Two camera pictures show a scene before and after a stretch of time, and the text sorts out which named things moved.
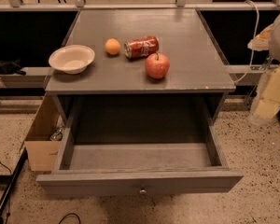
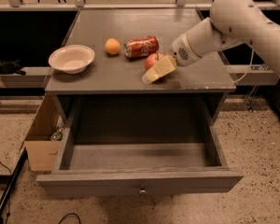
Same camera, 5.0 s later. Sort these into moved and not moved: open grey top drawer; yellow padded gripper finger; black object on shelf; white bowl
Moved: yellow padded gripper finger
Not moved: black object on shelf; open grey top drawer; white bowl
